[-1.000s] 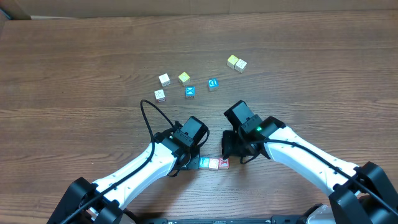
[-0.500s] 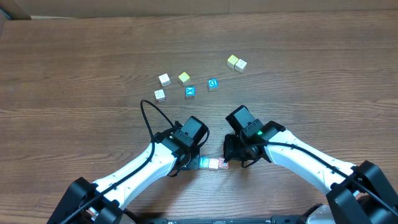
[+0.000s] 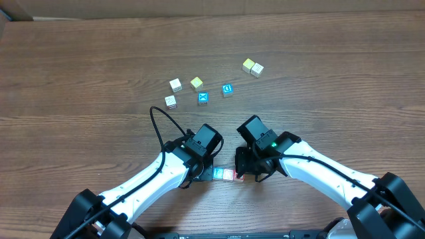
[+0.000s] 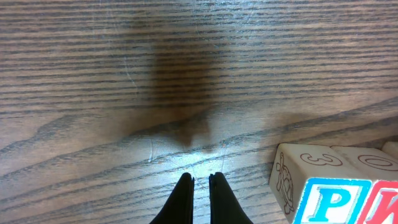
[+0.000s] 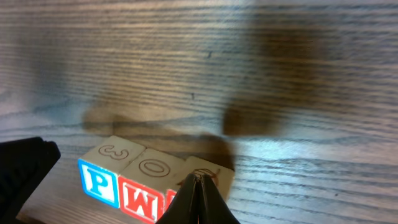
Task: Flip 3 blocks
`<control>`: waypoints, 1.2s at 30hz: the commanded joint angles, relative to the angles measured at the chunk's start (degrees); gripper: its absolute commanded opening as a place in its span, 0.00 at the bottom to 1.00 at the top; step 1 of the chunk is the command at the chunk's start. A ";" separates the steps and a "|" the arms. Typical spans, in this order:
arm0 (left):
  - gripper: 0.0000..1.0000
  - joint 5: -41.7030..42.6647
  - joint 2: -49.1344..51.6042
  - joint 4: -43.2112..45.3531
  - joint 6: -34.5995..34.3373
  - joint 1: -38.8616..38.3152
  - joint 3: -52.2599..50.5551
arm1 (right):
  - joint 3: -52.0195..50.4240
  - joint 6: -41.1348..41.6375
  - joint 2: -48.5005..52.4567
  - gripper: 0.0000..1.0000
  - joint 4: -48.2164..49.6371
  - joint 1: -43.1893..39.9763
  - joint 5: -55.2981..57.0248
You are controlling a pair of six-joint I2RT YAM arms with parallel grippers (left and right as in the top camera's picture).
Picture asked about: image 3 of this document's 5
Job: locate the white block far right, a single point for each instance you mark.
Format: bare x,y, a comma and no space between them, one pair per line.
257,70

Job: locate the yellow block far right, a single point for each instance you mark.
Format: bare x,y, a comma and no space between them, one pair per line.
247,65

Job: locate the yellow block centre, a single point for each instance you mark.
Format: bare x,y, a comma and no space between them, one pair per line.
196,84

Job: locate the white block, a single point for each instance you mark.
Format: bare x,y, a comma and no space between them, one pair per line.
176,85
257,70
170,102

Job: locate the blue P block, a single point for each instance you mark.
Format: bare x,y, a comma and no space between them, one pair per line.
218,173

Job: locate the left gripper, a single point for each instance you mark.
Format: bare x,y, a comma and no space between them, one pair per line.
204,174

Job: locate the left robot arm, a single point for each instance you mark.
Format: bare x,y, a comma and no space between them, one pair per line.
112,213

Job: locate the white block lower left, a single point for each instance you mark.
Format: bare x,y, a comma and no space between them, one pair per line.
170,102

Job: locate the red M block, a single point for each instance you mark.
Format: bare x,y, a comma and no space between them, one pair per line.
228,175

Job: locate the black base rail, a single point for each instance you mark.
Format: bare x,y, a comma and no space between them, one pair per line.
292,234

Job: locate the red K block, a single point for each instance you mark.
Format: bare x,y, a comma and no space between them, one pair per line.
237,178

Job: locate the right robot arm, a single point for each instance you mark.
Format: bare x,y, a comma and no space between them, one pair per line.
377,207

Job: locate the yellow block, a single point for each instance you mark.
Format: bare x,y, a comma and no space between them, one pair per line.
247,65
196,84

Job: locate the blue X block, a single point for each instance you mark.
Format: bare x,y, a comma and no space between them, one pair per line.
203,98

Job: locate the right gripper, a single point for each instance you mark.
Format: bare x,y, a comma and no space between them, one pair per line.
244,162

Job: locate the blue D block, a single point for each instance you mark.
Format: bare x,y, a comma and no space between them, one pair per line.
227,90

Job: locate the white block upper left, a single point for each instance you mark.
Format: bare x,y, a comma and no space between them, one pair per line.
176,85

